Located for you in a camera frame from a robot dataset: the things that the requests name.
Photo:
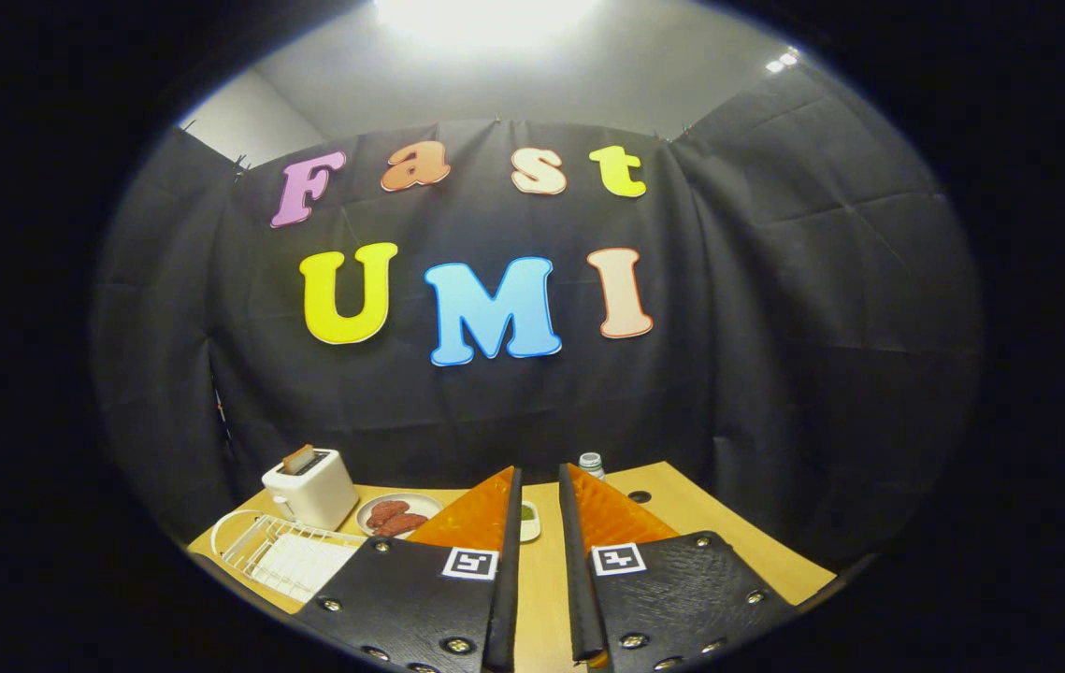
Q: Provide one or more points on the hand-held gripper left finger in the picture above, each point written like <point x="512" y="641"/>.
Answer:
<point x="506" y="598"/>

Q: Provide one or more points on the bread slice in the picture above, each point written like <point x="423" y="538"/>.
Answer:
<point x="298" y="459"/>

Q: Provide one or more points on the red sausage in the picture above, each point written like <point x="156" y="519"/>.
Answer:
<point x="403" y="524"/>
<point x="387" y="512"/>

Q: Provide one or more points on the white bottle green label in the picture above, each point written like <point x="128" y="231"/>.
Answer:
<point x="591" y="463"/>

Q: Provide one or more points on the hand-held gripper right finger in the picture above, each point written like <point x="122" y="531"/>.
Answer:
<point x="577" y="589"/>

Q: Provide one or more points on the small ceiling spotlights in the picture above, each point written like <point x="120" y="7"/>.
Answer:
<point x="781" y="63"/>

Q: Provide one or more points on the white toaster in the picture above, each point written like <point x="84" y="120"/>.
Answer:
<point x="317" y="491"/>

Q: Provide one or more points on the black backdrop cloth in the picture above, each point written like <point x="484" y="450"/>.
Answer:
<point x="775" y="374"/>

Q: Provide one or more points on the white divided bean tray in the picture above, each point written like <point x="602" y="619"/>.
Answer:
<point x="529" y="528"/>

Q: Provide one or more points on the small white sausage plate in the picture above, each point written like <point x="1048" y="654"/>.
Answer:
<point x="422" y="502"/>

